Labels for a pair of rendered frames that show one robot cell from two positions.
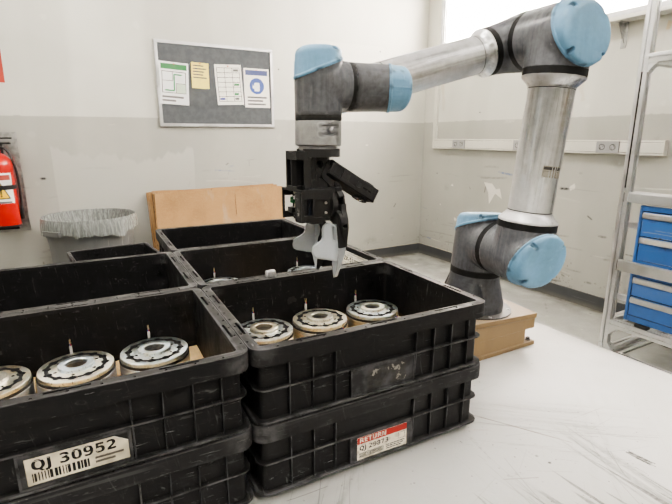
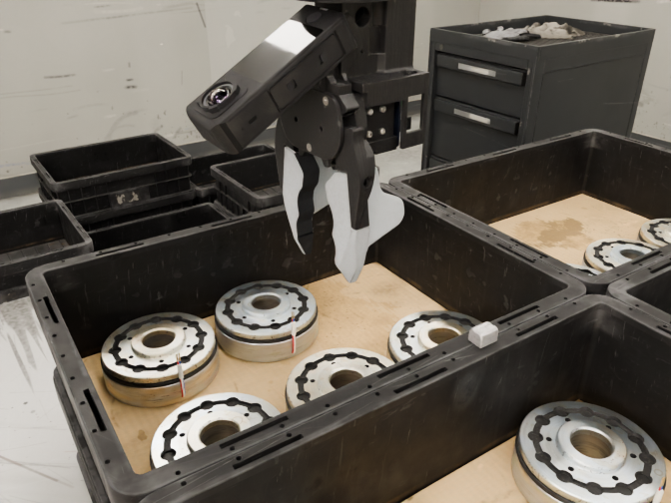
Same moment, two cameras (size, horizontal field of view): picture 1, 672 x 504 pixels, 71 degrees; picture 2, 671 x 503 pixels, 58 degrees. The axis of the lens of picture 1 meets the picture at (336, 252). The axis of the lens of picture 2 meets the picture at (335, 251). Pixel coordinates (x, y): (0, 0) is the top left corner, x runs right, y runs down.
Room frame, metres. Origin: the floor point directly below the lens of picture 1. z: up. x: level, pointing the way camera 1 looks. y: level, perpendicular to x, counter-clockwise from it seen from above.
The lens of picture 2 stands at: (1.22, -0.02, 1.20)
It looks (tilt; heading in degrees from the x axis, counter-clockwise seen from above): 28 degrees down; 175
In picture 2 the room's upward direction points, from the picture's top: straight up
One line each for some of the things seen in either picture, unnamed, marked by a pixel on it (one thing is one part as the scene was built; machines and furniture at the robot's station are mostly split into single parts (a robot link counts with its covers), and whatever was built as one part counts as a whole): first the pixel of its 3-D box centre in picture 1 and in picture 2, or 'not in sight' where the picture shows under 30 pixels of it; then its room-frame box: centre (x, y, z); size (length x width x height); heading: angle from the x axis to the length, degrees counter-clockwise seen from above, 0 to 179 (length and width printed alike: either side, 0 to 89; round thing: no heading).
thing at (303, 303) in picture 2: not in sight; (266, 307); (0.69, -0.04, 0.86); 0.10 x 0.10 x 0.01
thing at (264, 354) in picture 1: (338, 300); (302, 290); (0.76, 0.00, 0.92); 0.40 x 0.30 x 0.02; 118
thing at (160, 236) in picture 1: (237, 236); not in sight; (1.29, 0.28, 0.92); 0.40 x 0.30 x 0.02; 118
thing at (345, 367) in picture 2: (319, 316); (346, 381); (0.82, 0.03, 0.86); 0.05 x 0.05 x 0.01
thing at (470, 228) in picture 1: (481, 239); not in sight; (1.07, -0.34, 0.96); 0.13 x 0.12 x 0.14; 21
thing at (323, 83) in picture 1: (320, 84); not in sight; (0.79, 0.03, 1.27); 0.09 x 0.08 x 0.11; 111
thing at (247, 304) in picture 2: not in sight; (266, 303); (0.69, -0.04, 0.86); 0.05 x 0.05 x 0.01
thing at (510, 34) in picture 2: not in sight; (500, 34); (-0.87, 0.74, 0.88); 0.25 x 0.19 x 0.03; 119
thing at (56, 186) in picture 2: not in sight; (122, 224); (-0.59, -0.52, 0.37); 0.40 x 0.30 x 0.45; 119
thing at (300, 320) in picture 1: (319, 319); (346, 386); (0.82, 0.03, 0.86); 0.10 x 0.10 x 0.01
